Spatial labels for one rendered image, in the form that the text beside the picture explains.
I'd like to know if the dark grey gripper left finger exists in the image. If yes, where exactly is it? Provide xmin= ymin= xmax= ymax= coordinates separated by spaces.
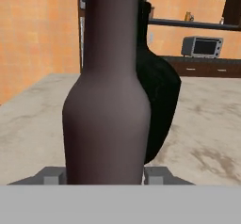
xmin=8 ymin=166 xmax=68 ymax=185

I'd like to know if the dark tall cabinet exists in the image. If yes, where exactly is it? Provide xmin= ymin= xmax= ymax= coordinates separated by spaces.
xmin=76 ymin=0 xmax=88 ymax=74

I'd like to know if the dark brown cupboard run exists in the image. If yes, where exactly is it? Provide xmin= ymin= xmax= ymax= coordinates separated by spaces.
xmin=160 ymin=56 xmax=241 ymax=79

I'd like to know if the grey toaster oven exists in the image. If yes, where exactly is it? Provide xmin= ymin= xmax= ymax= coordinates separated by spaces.
xmin=181 ymin=35 xmax=224 ymax=59

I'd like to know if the yellow jar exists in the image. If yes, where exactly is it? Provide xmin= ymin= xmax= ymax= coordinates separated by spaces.
xmin=184 ymin=11 xmax=195 ymax=23

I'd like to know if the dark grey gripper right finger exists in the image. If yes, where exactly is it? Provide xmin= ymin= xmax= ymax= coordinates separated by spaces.
xmin=143 ymin=166 xmax=195 ymax=185

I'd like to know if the dark wall shelf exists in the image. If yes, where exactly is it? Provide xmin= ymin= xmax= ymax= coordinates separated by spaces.
xmin=148 ymin=18 xmax=241 ymax=32

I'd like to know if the brown glass bottle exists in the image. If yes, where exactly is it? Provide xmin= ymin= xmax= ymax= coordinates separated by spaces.
xmin=61 ymin=0 xmax=152 ymax=185

